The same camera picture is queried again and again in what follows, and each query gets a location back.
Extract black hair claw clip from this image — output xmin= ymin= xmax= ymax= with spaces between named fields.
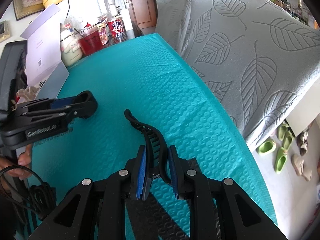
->
xmin=124 ymin=109 xmax=171 ymax=186

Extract white refrigerator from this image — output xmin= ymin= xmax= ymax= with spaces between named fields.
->
xmin=58 ymin=0 xmax=109 ymax=29

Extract white open gift box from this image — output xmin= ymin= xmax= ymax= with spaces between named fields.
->
xmin=21 ymin=5 xmax=69 ymax=99

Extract beige hair claw clip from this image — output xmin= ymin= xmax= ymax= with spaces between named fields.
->
xmin=10 ymin=86 xmax=40 ymax=111

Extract person left hand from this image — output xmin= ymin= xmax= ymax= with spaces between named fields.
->
xmin=1 ymin=144 xmax=33 ymax=180

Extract black ring cuff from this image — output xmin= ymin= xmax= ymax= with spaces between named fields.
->
xmin=71 ymin=90 xmax=98 ymax=119

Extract green slipper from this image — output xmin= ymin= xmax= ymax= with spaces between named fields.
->
xmin=257 ymin=139 xmax=276 ymax=154

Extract grey leaf pattern chair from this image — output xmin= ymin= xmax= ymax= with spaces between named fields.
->
xmin=156 ymin=0 xmax=319 ymax=149

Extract teal bubble mailer mat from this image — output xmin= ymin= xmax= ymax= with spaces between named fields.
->
xmin=32 ymin=34 xmax=276 ymax=221

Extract gold wall intercom panel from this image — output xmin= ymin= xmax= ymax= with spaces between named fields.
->
xmin=0 ymin=20 xmax=11 ymax=42

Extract framed picture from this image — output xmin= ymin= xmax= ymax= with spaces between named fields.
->
xmin=13 ymin=0 xmax=44 ymax=21

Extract red cartoon can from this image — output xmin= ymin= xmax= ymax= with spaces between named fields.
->
xmin=108 ymin=17 xmax=126 ymax=43

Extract black white checkered scrunchie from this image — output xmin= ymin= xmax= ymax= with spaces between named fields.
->
xmin=39 ymin=80 xmax=47 ymax=88

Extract brown door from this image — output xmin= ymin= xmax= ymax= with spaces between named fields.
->
xmin=124 ymin=0 xmax=157 ymax=29

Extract red drink cup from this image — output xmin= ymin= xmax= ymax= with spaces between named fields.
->
xmin=78 ymin=25 xmax=103 ymax=56

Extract white cartoon jar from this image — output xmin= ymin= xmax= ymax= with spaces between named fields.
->
xmin=60 ymin=28 xmax=83 ymax=67

